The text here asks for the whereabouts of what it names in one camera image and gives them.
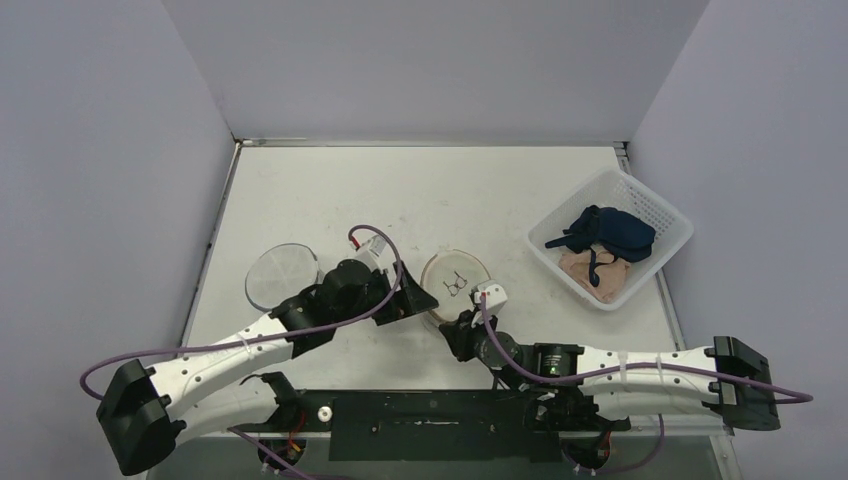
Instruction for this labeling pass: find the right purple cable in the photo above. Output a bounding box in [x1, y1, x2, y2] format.
[478, 294, 815, 405]

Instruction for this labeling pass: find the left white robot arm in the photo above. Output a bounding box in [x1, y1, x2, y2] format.
[96, 259, 439, 476]

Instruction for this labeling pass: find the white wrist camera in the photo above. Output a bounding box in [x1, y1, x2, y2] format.
[470, 279, 508, 326]
[354, 235, 387, 271]

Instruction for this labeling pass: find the white plastic basket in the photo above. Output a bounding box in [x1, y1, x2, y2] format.
[526, 167, 694, 311]

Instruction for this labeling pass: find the blue-trim mesh laundry bag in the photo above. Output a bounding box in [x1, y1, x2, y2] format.
[244, 243, 322, 312]

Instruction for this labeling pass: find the beige bra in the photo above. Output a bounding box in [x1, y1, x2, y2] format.
[558, 247, 631, 304]

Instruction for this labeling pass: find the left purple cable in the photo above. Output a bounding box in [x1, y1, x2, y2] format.
[79, 225, 404, 401]

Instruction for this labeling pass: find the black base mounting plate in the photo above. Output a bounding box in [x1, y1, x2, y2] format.
[249, 390, 631, 463]

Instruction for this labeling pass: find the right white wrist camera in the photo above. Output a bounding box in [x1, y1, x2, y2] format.
[470, 279, 508, 326]

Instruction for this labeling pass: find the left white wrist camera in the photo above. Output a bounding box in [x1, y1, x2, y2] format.
[354, 235, 387, 271]

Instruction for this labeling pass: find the purple cable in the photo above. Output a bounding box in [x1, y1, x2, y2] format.
[79, 225, 404, 401]
[478, 294, 815, 405]

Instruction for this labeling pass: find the navy blue bra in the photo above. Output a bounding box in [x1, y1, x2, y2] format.
[544, 205, 656, 262]

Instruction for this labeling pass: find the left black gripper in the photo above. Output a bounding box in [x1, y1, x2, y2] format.
[335, 261, 437, 326]

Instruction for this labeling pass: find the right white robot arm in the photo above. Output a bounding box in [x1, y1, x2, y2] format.
[438, 310, 781, 431]

